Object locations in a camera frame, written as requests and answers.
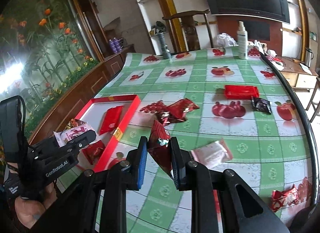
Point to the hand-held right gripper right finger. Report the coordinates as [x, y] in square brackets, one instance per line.
[176, 165]

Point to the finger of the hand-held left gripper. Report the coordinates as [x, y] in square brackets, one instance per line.
[86, 135]
[50, 152]

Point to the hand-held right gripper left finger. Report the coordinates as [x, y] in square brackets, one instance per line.
[141, 165]

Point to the pink white snack packet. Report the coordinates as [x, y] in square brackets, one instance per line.
[212, 154]
[65, 135]

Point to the red gift box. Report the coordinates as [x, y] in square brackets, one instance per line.
[100, 107]

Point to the red foil snack packet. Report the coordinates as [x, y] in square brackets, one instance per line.
[158, 135]

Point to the person's left hand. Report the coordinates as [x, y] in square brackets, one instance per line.
[27, 210]

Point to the small red snack packet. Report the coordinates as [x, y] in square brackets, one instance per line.
[93, 151]

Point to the red flat packet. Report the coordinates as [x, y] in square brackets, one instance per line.
[111, 120]

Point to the fruit printed green tablecloth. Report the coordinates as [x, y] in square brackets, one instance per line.
[225, 132]

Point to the purple bottle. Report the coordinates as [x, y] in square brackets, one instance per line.
[117, 45]
[111, 46]

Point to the red flat box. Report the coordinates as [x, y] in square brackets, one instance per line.
[241, 91]

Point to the black snack packet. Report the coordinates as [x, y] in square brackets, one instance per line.
[261, 104]

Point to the red white snack packet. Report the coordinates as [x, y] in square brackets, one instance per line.
[285, 196]

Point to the brown paper bag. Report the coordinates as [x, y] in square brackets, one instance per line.
[112, 25]

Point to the grey flashlight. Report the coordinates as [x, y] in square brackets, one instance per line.
[165, 45]

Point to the dark item on shelf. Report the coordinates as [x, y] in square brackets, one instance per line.
[158, 27]

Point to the white plastic bag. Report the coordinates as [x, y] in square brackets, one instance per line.
[226, 40]

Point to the white spray bottle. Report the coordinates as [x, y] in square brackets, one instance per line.
[242, 42]

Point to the wooden chair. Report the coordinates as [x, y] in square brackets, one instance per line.
[190, 15]

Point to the wooden side desk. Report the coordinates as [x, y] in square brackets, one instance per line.
[297, 74]

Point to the wooden stool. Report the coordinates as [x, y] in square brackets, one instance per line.
[315, 97]

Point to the wooden television cabinet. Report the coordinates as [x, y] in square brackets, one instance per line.
[275, 32]

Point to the metal kettle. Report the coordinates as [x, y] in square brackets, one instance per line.
[309, 57]

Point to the wooden wall cabinet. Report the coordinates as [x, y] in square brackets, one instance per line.
[82, 85]

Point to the flower mural wall panel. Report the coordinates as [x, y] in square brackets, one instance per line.
[45, 42]

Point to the white wall shelf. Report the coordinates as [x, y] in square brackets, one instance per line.
[145, 10]

